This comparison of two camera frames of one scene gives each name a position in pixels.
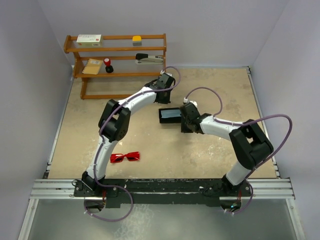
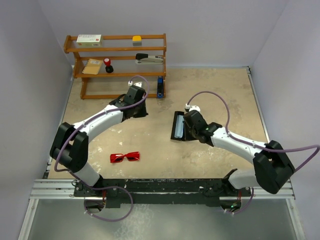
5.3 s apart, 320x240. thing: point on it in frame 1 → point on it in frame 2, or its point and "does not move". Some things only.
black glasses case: [170, 119] → [176, 113]
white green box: [92, 40] does not move
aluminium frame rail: [271, 188] does not move
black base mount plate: [134, 192] does not move
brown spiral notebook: [92, 66] does not move
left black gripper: [165, 101] → [143, 113]
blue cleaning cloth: [168, 113] → [179, 128]
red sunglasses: [131, 156] does not move
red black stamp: [109, 68] does not move
